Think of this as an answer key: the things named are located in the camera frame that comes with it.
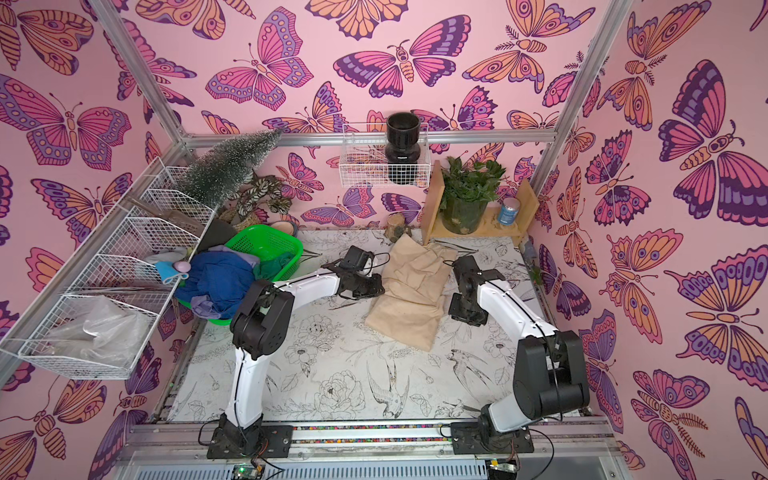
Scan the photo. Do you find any beige t-shirt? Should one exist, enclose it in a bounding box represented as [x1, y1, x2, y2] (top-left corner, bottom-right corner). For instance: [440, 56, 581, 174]
[365, 235, 458, 352]

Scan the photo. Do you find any green plastic laundry basket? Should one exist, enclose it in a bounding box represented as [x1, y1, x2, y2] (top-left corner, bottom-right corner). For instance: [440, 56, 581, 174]
[175, 225, 304, 323]

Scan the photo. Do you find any blue t-shirt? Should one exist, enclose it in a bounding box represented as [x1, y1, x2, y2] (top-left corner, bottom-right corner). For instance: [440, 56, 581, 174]
[175, 250, 256, 320]

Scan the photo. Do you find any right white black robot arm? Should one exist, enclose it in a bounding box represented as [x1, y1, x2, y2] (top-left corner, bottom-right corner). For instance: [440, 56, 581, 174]
[448, 255, 590, 455]

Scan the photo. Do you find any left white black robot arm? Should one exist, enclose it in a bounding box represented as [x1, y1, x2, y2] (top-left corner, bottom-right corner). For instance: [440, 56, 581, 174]
[206, 246, 385, 460]

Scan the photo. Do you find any small tree stump ornament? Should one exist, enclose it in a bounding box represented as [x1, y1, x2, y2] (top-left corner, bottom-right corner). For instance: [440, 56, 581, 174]
[384, 212, 412, 244]

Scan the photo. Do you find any wooden corner shelf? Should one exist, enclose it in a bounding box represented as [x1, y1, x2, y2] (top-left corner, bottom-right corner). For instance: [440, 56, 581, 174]
[420, 161, 540, 246]

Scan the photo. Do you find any dark green t-shirt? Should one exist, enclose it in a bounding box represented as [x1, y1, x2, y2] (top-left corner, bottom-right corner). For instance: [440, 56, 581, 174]
[253, 252, 295, 280]

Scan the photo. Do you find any pink bowl with grey rim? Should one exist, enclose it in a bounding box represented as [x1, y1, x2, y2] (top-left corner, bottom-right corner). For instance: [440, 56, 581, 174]
[270, 220, 299, 237]

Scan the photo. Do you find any blue tin can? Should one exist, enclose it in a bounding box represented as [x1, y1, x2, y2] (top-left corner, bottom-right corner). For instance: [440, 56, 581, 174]
[497, 197, 520, 226]

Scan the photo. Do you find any green potted plant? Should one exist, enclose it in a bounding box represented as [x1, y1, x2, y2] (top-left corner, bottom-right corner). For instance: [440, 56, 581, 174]
[440, 157, 506, 235]

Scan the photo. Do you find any striped leaf plant in basket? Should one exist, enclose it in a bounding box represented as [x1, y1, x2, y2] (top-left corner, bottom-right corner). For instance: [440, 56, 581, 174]
[217, 174, 292, 231]

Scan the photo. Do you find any black ribbed vase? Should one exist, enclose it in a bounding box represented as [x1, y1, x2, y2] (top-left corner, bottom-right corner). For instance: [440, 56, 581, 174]
[385, 112, 421, 185]

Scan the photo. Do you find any lilac t-shirt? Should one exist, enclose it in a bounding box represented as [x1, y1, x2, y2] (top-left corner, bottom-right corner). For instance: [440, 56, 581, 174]
[190, 244, 262, 321]

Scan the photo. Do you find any frosted miniature christmas tree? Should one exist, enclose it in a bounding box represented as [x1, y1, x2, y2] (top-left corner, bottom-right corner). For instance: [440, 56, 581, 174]
[177, 130, 283, 208]

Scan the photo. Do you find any blue and pink toy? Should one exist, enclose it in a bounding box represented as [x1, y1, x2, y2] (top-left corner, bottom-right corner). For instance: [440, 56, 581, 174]
[145, 251, 191, 285]

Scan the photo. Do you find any clear plastic bag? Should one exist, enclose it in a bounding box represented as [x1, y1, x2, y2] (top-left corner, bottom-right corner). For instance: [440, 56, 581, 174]
[40, 296, 153, 368]

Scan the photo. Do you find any small white wire basket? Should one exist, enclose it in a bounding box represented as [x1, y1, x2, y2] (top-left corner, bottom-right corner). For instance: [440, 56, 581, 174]
[337, 122, 432, 188]

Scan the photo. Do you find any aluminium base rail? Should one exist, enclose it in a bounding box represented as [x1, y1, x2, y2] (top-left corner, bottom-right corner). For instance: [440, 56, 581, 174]
[111, 417, 632, 479]

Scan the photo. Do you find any white wire wall shelf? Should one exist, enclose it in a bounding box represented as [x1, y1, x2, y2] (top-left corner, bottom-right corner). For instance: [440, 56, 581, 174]
[1, 164, 214, 380]

